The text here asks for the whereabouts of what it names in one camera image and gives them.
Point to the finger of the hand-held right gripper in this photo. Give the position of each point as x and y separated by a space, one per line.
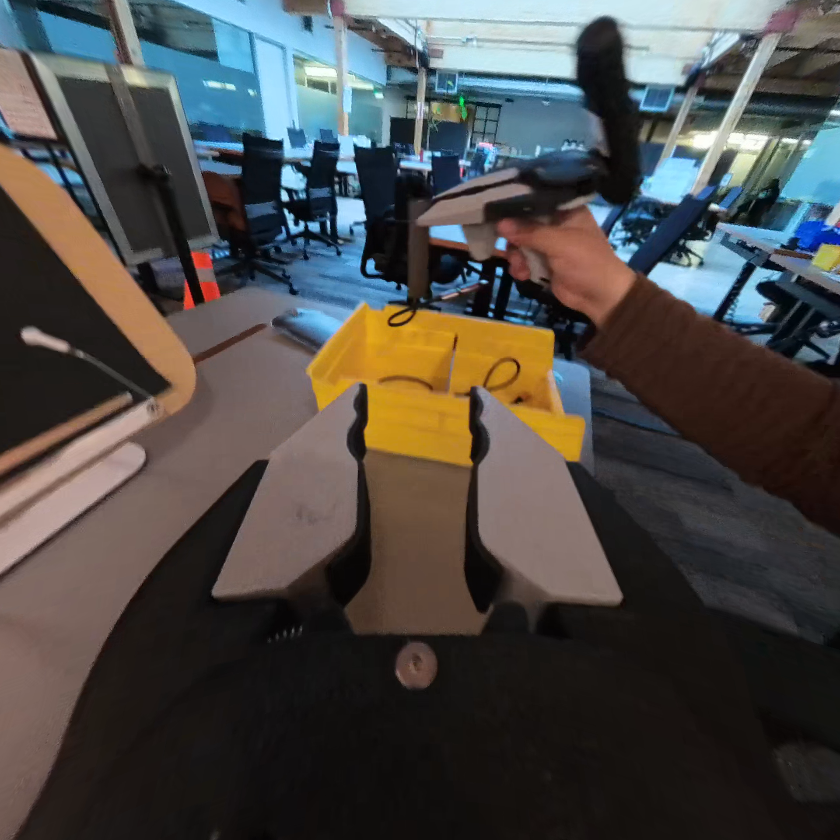
459 208
482 182

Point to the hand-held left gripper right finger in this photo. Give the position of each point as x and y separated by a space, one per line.
538 512

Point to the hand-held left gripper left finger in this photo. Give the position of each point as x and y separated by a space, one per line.
295 499

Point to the yellow plastic bin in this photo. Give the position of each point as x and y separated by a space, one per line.
407 420

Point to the person's right forearm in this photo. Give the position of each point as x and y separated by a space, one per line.
722 394

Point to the person's right hand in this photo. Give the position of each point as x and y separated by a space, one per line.
571 262

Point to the black office chair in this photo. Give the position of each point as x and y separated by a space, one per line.
377 203
262 197
319 184

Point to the blue office chair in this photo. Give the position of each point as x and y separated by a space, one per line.
669 229

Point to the silver device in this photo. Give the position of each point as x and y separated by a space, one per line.
305 328

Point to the office desk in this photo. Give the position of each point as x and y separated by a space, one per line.
774 253

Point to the orange traffic cone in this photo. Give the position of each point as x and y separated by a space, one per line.
202 279

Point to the small yellow box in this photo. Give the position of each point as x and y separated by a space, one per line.
827 257

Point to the wooden-framed monitor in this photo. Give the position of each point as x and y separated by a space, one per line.
52 315

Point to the grey board on stand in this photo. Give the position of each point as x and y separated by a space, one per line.
124 164

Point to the wooden post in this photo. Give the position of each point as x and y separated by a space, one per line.
419 111
735 111
341 72

